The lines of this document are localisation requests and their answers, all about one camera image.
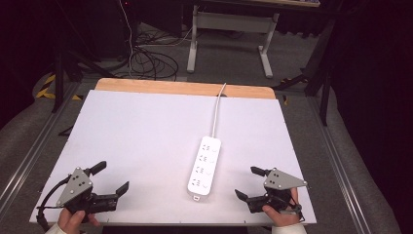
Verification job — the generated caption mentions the person's left hand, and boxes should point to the person's left hand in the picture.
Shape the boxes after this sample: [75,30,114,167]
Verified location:
[56,207,101,234]

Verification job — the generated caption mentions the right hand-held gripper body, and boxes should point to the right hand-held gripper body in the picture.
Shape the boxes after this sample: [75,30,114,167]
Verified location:
[246,167,309,215]

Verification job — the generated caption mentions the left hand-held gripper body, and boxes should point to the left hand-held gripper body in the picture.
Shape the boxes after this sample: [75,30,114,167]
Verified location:
[56,167,120,224]

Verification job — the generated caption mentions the thin white cable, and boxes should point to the thin white cable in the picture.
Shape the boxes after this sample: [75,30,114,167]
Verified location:
[118,0,134,78]

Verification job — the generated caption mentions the black curtain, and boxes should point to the black curtain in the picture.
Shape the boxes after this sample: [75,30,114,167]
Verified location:
[330,0,413,234]

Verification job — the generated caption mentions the white power strip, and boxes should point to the white power strip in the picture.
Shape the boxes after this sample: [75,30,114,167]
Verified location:
[186,135,223,202]

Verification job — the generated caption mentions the black gripper strap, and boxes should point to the black gripper strap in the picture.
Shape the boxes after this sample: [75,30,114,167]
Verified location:
[282,202,307,224]

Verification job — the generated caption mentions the white power strip cable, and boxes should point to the white power strip cable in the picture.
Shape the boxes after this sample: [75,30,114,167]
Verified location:
[210,82,228,138]

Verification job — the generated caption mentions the black metal stand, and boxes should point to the black metal stand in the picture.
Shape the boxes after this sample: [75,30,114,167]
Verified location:
[52,28,115,114]
[274,18,337,127]

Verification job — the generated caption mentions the person's right hand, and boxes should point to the person's right hand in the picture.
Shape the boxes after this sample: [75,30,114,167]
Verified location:
[261,187,302,228]

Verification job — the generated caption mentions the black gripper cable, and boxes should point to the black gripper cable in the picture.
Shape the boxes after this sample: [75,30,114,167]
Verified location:
[35,175,72,232]

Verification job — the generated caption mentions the yellow black floor tape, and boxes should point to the yellow black floor tape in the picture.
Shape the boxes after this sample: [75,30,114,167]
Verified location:
[34,73,83,101]

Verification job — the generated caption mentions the white metal desk frame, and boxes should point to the white metal desk frame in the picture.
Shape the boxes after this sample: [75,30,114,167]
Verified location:
[186,4,281,79]

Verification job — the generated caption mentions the black floor cables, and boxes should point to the black floor cables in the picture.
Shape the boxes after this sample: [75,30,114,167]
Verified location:
[129,30,180,81]

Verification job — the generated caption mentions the white board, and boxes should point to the white board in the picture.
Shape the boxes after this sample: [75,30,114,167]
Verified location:
[28,89,318,226]

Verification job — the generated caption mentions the metal floor rail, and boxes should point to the metal floor rail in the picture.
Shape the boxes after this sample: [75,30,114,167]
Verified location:
[0,81,82,211]
[306,97,369,234]

